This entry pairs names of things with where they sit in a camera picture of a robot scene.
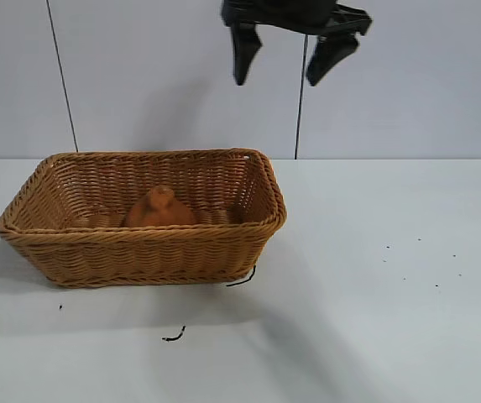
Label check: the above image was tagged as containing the brown woven wicker basket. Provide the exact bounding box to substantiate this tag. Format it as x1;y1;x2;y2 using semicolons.
0;147;288;289

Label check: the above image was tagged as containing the orange-brown bread bun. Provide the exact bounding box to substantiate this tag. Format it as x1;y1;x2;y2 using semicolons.
122;185;198;228

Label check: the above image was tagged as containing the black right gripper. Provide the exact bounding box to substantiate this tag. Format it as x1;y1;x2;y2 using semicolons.
221;0;374;87

